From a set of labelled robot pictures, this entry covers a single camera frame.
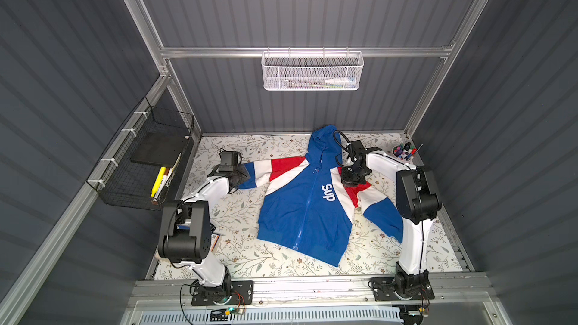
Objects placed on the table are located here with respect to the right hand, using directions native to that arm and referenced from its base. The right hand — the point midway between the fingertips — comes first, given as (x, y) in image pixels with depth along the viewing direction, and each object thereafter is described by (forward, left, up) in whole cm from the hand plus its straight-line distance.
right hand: (347, 183), depth 99 cm
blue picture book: (-26, +54, +1) cm, 60 cm away
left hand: (0, +45, +7) cm, 45 cm away
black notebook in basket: (-4, +70, +28) cm, 75 cm away
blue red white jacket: (-11, +19, -1) cm, 22 cm away
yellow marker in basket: (-16, +67, +25) cm, 73 cm away
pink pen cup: (+9, -24, +11) cm, 28 cm away
